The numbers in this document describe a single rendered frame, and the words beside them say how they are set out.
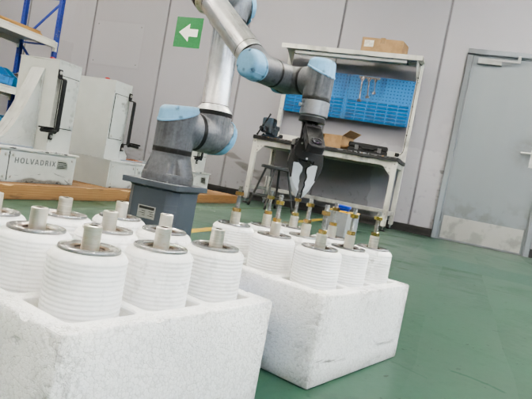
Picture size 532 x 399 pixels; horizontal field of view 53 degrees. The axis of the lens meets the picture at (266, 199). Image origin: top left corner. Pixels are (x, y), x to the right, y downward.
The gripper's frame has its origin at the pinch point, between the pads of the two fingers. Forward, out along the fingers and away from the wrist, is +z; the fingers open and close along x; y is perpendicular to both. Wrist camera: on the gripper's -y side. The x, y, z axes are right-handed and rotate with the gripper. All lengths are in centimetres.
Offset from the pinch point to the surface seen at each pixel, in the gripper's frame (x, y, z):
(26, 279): 46, -67, 15
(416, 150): -208, 442, -58
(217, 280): 21, -58, 14
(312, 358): 0, -44, 28
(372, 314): -15.2, -28.5, 22.2
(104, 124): 95, 234, -14
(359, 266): -10.0, -28.9, 12.3
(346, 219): -15.2, 4.8, 5.2
